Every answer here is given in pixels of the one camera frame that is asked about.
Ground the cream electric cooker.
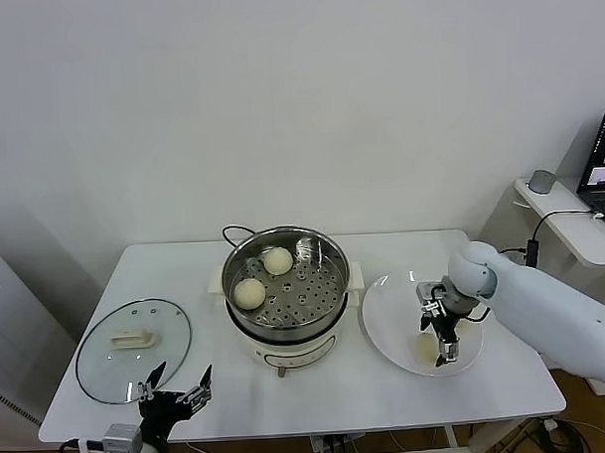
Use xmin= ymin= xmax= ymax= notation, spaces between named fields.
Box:
xmin=208 ymin=260 xmax=370 ymax=381

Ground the white grey cabinet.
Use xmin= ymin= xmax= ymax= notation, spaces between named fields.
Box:
xmin=0 ymin=233 xmax=85 ymax=437

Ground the stainless steel steamer basket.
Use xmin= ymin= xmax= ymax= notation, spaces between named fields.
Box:
xmin=220 ymin=224 xmax=353 ymax=343

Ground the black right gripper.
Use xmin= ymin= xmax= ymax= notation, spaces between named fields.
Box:
xmin=417 ymin=298 xmax=469 ymax=370

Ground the glass pot lid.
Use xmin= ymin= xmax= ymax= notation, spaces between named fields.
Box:
xmin=74 ymin=296 xmax=197 ymax=406

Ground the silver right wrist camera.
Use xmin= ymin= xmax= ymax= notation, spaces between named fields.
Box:
xmin=414 ymin=279 xmax=448 ymax=306

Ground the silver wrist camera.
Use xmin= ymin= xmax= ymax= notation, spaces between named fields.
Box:
xmin=414 ymin=279 xmax=448 ymax=306
xmin=100 ymin=423 xmax=142 ymax=453

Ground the black laptop adapter cable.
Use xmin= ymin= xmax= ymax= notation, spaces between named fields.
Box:
xmin=495 ymin=209 xmax=605 ymax=270

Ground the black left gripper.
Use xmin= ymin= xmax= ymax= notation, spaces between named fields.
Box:
xmin=135 ymin=358 xmax=217 ymax=451

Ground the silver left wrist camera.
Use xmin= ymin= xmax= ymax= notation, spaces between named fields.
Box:
xmin=100 ymin=423 xmax=142 ymax=453

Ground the black cooker power cord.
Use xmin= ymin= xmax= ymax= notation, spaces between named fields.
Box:
xmin=222 ymin=225 xmax=257 ymax=250

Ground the white round plate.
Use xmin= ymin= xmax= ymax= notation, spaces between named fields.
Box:
xmin=360 ymin=268 xmax=487 ymax=380

